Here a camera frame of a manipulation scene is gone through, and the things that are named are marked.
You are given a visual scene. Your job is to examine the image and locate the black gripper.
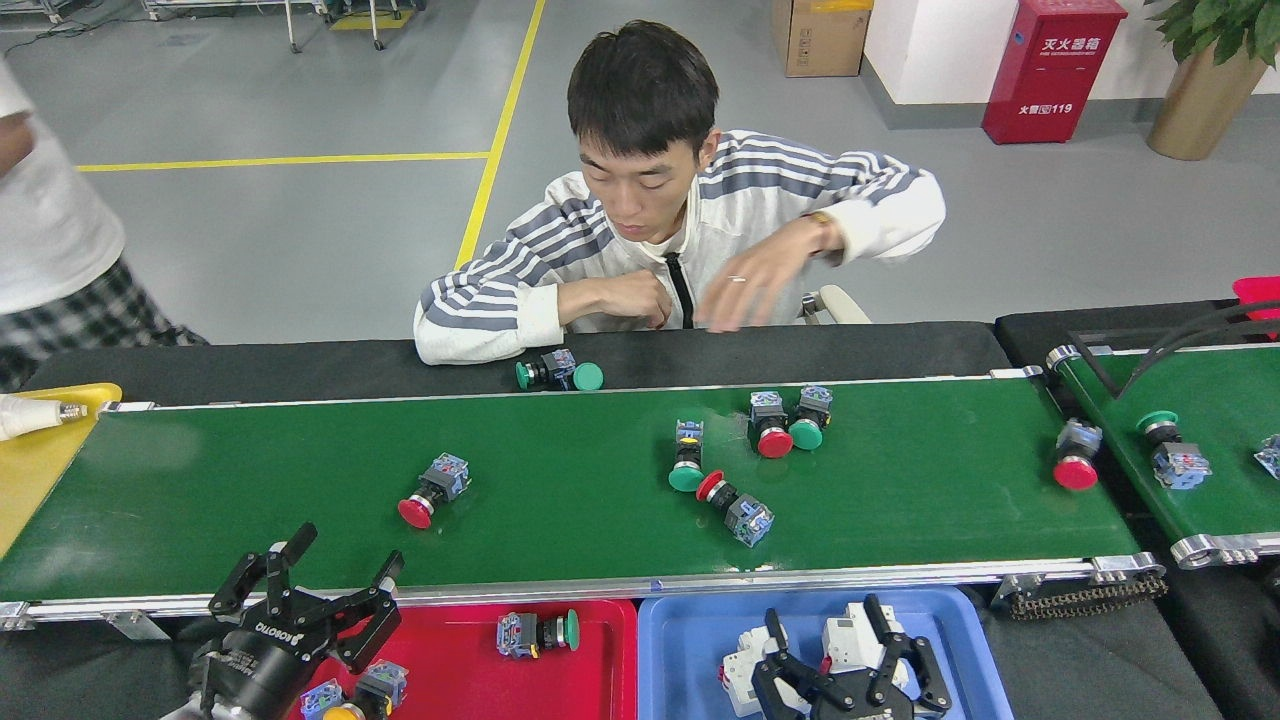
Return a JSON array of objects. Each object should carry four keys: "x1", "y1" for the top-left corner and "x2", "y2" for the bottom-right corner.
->
[
  {"x1": 190, "y1": 522, "x2": 406, "y2": 720},
  {"x1": 750, "y1": 595, "x2": 953, "y2": 720}
]

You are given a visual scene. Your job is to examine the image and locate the white circuit breaker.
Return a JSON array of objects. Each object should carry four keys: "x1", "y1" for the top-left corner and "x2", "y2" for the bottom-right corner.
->
[
  {"x1": 720, "y1": 625, "x2": 801, "y2": 719},
  {"x1": 822, "y1": 600, "x2": 911, "y2": 693}
]

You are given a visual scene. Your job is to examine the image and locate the red plastic tray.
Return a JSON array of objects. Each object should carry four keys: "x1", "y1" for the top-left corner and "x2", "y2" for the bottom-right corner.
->
[{"x1": 285, "y1": 598, "x2": 639, "y2": 720}]

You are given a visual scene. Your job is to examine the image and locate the blue plastic tray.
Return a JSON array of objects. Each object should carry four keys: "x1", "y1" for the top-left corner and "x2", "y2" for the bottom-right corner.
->
[{"x1": 637, "y1": 587, "x2": 1014, "y2": 720}]

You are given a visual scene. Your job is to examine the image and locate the long green conveyor belt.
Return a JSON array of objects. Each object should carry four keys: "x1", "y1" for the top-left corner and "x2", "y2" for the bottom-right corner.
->
[{"x1": 0, "y1": 367, "x2": 1168, "y2": 641}]

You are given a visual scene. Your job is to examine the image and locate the yellow plastic tray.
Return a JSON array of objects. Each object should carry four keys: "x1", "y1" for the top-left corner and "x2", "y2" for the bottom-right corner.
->
[{"x1": 0, "y1": 383, "x2": 123, "y2": 561}]

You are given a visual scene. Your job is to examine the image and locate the short green conveyor belt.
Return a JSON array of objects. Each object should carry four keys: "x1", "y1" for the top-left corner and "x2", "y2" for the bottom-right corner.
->
[{"x1": 1047, "y1": 342, "x2": 1280, "y2": 571}]

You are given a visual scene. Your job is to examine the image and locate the seated person's left hand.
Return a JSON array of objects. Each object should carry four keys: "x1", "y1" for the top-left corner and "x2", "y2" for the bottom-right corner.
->
[{"x1": 695, "y1": 228, "x2": 816, "y2": 333}]

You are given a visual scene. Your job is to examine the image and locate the seated person's right hand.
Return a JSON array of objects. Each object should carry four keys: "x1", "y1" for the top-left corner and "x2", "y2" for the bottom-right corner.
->
[{"x1": 602, "y1": 270, "x2": 673, "y2": 329}]

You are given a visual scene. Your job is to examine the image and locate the white light bulb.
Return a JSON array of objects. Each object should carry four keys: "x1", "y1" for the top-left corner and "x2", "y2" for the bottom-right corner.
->
[{"x1": 0, "y1": 393, "x2": 89, "y2": 442}]

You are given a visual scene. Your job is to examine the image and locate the standing person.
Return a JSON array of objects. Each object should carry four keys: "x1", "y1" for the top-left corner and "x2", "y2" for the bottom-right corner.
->
[{"x1": 0, "y1": 55, "x2": 209, "y2": 393}]

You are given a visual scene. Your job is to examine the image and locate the seated person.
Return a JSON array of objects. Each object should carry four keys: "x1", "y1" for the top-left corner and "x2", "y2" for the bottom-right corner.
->
[{"x1": 413, "y1": 20, "x2": 947, "y2": 366}]

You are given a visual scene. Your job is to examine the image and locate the red plastic bin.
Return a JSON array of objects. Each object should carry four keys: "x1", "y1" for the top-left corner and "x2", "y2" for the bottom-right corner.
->
[{"x1": 1232, "y1": 276, "x2": 1280, "y2": 323}]

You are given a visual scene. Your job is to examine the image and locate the red fire extinguisher box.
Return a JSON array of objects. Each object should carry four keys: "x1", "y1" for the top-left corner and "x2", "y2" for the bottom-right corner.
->
[{"x1": 982, "y1": 0, "x2": 1129, "y2": 146}]

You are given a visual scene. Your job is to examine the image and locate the brown cardboard box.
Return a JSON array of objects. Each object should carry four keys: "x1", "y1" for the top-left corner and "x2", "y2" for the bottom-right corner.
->
[{"x1": 770, "y1": 0, "x2": 874, "y2": 78}]

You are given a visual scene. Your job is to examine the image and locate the potted plant in gold planter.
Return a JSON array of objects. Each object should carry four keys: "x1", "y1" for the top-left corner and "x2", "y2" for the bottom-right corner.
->
[{"x1": 1143, "y1": 0, "x2": 1280, "y2": 162}]

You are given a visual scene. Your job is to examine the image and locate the conveyor drive chain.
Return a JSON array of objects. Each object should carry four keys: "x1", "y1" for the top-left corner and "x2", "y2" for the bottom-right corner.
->
[{"x1": 1005, "y1": 575, "x2": 1169, "y2": 621}]

